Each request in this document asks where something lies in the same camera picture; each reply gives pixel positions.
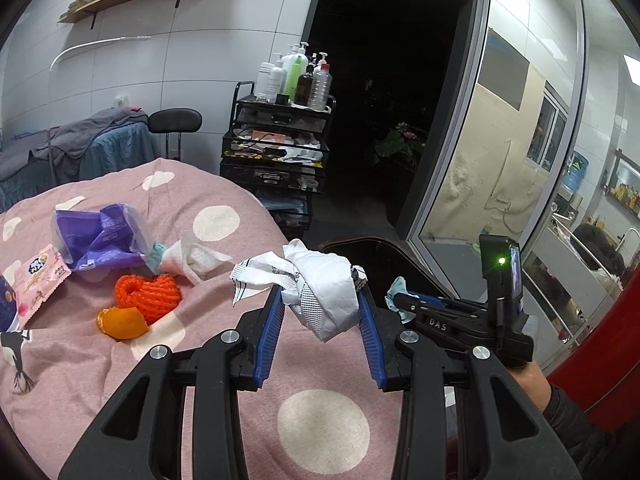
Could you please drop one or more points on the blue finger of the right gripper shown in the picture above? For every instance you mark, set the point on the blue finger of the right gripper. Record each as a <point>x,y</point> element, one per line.
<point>406,301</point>

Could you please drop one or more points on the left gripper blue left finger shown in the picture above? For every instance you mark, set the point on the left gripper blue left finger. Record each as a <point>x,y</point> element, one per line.
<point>266,335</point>

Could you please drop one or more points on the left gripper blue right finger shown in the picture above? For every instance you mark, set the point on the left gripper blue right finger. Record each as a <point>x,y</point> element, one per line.
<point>372,342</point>

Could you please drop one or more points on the white paper wrapper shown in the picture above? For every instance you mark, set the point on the white paper wrapper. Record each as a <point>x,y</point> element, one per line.
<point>321,289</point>

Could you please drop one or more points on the white tissue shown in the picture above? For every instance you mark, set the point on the white tissue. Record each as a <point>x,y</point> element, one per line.
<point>192,260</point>

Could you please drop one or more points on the orange foam fruit net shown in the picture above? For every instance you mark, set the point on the orange foam fruit net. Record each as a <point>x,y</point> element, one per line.
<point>152,297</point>

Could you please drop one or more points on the orange peel piece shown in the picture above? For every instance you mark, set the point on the orange peel piece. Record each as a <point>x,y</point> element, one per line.
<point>121,324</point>

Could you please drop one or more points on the purple plastic bag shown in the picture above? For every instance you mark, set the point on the purple plastic bag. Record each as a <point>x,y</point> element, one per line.
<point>115,237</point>

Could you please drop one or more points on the pink snack wrapper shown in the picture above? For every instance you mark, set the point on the pink snack wrapper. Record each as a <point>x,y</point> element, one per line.
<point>35,281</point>

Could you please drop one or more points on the blue paper cup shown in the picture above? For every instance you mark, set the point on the blue paper cup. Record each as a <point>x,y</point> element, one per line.
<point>11,311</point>

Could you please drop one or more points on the brown trash bin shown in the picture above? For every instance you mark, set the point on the brown trash bin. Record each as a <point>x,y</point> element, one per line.
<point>383,261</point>

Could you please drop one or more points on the person's right hand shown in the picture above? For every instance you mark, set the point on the person's right hand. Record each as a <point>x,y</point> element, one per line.
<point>533,382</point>

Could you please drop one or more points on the pink polka dot bedspread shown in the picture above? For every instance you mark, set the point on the pink polka dot bedspread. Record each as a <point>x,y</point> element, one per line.
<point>319,414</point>

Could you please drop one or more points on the potted plant pink flowers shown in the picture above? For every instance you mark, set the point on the potted plant pink flowers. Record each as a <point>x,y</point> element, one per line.
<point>400,141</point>

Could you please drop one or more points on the black mesh trolley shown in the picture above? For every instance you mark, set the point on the black mesh trolley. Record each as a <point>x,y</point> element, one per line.
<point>277,152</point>

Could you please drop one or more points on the clear bottle red cap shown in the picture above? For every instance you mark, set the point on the clear bottle red cap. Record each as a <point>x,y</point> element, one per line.
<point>320,87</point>

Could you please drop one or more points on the dark brown bottle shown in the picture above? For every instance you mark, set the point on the dark brown bottle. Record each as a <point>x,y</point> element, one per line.
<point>303,87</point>

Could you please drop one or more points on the white pump bottle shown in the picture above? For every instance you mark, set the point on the white pump bottle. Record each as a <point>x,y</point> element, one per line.
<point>276,80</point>

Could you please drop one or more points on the massage bed grey blue covers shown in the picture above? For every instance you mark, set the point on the massage bed grey blue covers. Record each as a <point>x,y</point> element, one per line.
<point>111,140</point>

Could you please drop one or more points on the green pump bottle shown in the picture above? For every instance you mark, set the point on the green pump bottle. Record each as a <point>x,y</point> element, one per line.
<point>296,69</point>

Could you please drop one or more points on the white arc floor lamp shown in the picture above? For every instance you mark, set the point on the white arc floor lamp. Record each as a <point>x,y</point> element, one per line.
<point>93,45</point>

